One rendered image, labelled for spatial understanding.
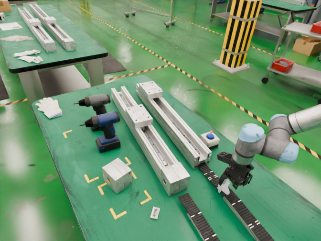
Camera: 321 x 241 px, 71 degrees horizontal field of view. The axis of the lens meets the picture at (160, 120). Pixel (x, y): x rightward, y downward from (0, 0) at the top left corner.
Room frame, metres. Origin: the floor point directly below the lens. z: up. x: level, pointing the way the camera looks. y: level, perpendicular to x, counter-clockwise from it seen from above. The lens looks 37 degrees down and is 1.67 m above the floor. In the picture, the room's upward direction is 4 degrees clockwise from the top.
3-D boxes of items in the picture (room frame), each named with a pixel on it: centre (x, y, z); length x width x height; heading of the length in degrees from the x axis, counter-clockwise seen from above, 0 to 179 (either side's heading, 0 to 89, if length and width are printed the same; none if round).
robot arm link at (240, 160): (0.62, -0.33, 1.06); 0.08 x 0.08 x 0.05
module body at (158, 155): (1.06, 0.13, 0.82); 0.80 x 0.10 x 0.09; 28
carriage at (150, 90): (1.37, 0.08, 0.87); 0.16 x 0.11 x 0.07; 28
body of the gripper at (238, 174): (0.61, -0.33, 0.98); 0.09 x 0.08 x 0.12; 28
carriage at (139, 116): (1.06, 0.13, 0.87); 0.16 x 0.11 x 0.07; 28
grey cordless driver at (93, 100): (1.06, 0.39, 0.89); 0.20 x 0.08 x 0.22; 114
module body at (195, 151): (1.15, -0.04, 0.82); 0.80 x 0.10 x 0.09; 28
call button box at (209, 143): (0.96, -0.28, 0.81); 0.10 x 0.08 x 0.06; 118
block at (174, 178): (0.67, -0.09, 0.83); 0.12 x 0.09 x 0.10; 118
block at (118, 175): (0.68, 0.17, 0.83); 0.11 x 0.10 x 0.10; 137
